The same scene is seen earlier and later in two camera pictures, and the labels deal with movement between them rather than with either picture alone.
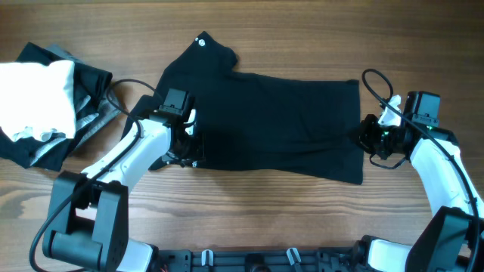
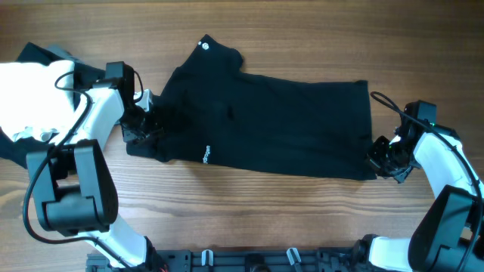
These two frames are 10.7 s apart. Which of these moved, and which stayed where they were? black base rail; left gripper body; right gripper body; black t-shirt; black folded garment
Moved: left gripper body; right gripper body
Stayed: black t-shirt; black base rail; black folded garment
